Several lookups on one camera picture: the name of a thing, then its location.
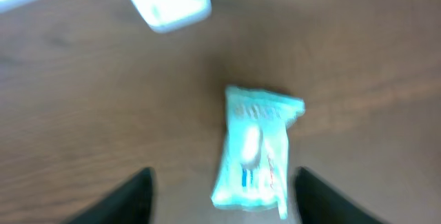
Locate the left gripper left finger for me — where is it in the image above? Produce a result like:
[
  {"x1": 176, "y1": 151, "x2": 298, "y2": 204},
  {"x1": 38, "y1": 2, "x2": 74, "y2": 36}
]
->
[{"x1": 67, "y1": 167, "x2": 154, "y2": 224}]

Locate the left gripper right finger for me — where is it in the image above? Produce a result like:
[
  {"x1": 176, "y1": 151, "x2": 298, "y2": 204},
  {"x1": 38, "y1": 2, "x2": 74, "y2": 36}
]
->
[{"x1": 293, "y1": 167, "x2": 384, "y2": 224}]

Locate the light green candy packet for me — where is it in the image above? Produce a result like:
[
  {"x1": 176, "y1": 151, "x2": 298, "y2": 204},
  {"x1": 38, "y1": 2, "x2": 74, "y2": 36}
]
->
[{"x1": 211, "y1": 86, "x2": 305, "y2": 219}]

